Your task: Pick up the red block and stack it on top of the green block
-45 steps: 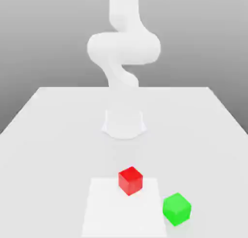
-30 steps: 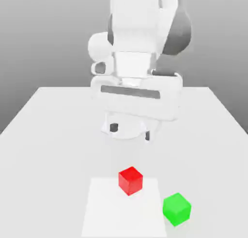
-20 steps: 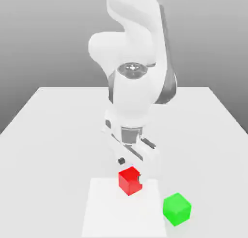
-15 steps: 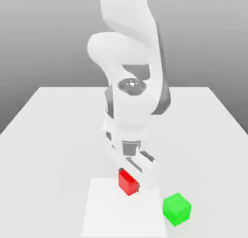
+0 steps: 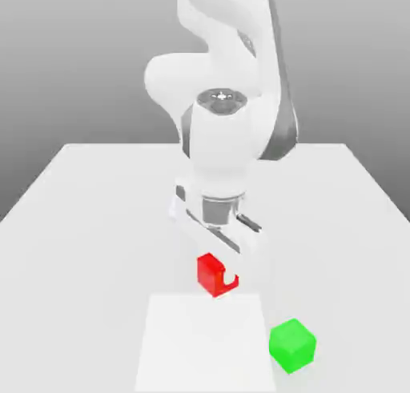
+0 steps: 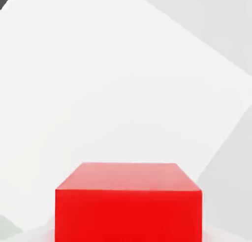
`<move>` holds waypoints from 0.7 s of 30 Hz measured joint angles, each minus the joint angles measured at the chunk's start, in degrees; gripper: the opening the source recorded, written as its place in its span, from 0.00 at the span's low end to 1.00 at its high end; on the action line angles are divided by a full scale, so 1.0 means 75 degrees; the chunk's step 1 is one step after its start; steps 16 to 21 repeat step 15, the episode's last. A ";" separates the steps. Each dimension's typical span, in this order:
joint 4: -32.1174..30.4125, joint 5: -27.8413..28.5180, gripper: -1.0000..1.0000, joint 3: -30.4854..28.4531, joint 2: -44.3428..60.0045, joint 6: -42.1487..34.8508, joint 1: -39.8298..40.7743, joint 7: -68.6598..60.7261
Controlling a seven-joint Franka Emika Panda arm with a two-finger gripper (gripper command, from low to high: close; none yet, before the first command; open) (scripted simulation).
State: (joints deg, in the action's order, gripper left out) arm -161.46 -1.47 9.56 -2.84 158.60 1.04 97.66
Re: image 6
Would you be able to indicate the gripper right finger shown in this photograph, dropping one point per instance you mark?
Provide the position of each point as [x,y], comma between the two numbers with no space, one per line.
[213,236]

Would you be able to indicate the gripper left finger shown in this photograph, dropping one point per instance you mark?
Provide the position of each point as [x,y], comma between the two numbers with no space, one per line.
[42,235]

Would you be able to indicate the small red cube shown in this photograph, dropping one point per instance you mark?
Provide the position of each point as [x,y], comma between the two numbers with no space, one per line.
[128,214]

